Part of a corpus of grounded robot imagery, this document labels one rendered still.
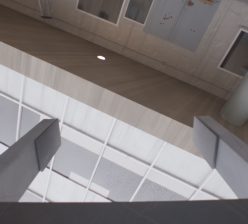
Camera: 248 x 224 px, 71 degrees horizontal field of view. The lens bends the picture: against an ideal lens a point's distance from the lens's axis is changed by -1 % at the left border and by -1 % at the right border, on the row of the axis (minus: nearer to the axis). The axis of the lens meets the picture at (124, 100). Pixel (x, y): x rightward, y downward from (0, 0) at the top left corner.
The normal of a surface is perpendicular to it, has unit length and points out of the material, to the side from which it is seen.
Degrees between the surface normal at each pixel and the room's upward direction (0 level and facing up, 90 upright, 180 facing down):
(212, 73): 90
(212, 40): 90
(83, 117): 90
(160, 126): 90
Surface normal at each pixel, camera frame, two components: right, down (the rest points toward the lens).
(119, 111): -0.26, 0.36
